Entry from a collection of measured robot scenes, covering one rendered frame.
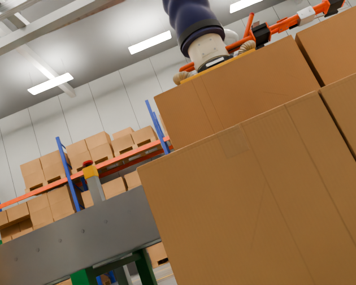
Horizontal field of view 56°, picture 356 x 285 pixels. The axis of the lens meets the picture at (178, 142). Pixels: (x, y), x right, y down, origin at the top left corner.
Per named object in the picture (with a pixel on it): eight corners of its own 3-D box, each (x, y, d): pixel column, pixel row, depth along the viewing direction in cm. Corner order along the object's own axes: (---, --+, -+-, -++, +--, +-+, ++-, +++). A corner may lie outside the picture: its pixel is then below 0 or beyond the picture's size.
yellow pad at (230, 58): (181, 85, 141) (177, 74, 142) (185, 93, 151) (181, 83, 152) (256, 51, 138) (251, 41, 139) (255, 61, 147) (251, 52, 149)
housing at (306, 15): (300, 19, 148) (296, 11, 149) (298, 27, 155) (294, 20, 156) (316, 12, 148) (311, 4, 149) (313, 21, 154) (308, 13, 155)
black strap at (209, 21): (176, 39, 150) (173, 32, 151) (185, 62, 172) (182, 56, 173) (222, 18, 147) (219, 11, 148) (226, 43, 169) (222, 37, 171)
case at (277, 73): (188, 187, 126) (152, 96, 137) (202, 193, 165) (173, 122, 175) (341, 123, 120) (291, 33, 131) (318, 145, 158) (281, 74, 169)
